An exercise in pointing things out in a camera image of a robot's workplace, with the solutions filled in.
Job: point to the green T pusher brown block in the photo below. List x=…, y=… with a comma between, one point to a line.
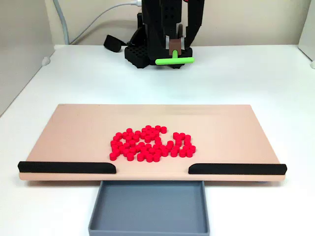
x=174, y=60

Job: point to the red granules pile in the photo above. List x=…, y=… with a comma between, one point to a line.
x=147, y=147

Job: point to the grey tray container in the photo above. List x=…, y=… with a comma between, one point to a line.
x=150, y=209

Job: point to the beige flat board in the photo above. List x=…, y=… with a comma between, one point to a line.
x=73, y=137

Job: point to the black edge rail strip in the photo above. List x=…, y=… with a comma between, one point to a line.
x=236, y=169
x=64, y=167

